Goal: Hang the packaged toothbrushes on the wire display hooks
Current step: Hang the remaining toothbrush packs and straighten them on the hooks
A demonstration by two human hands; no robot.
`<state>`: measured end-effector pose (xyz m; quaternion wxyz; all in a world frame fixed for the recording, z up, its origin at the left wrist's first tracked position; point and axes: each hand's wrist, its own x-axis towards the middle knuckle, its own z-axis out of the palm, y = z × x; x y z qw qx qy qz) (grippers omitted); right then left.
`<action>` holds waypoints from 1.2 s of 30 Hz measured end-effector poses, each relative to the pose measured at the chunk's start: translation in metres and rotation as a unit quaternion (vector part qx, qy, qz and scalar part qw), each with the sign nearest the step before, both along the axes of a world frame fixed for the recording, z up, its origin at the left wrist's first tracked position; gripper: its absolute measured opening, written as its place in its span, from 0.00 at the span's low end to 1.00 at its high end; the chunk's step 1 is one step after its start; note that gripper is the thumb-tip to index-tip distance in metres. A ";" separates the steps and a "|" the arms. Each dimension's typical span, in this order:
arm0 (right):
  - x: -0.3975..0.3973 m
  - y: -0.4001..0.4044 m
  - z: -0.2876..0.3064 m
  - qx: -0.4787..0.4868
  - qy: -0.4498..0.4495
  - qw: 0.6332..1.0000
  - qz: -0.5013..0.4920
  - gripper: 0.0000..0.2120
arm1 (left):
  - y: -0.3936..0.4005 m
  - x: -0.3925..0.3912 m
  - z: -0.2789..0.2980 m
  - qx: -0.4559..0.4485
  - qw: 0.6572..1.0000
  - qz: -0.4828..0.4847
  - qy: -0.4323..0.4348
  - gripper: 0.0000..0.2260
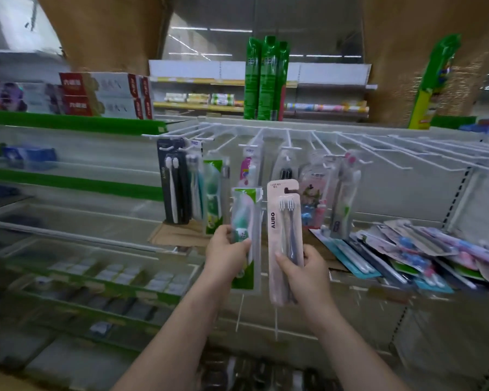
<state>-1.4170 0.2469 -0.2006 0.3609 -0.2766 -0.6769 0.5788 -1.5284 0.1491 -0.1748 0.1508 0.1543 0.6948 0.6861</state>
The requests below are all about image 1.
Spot white shelf unit yellow strips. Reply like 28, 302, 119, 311
148, 59, 379, 118

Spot tall green spray can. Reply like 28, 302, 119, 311
257, 35, 279, 122
243, 36, 263, 121

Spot pile of toothbrush packs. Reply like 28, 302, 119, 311
309, 218, 489, 294

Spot white purple toothpaste box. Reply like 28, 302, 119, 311
0, 81, 62, 98
0, 97, 65, 115

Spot green spray can red side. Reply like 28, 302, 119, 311
273, 40, 291, 122

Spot pink label toothbrush pack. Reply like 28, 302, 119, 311
238, 146, 264, 188

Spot person's right forearm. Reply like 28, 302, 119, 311
309, 309, 412, 391

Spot woven brown column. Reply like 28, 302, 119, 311
360, 0, 489, 127
34, 0, 174, 76

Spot clear pink-topped toothbrush pack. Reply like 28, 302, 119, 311
330, 152, 362, 241

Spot person's right hand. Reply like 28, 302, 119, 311
275, 244, 335, 322

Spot teal twin toothbrush pack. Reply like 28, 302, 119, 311
185, 152, 204, 220

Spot kids toothbrush pack blue toy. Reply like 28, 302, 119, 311
299, 158, 339, 229

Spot person's left hand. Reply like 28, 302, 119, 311
204, 225, 252, 289

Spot person's left forearm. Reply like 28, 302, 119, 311
112, 276, 233, 391

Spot clear green toothbrush pack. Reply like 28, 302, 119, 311
334, 171, 361, 240

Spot row of colourful wrap rolls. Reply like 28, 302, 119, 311
165, 92, 369, 113

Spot brown cardboard tray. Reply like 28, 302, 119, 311
148, 219, 339, 273

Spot green yellow spray can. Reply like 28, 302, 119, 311
408, 33, 462, 130

